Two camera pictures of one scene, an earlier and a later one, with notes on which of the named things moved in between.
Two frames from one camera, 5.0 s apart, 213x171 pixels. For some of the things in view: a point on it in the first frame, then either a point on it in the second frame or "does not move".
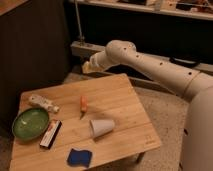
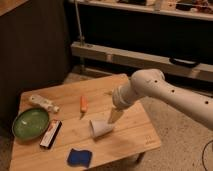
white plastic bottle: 43,102 does not move
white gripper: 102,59 → 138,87
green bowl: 30,124 does not move
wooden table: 91,124 does not move
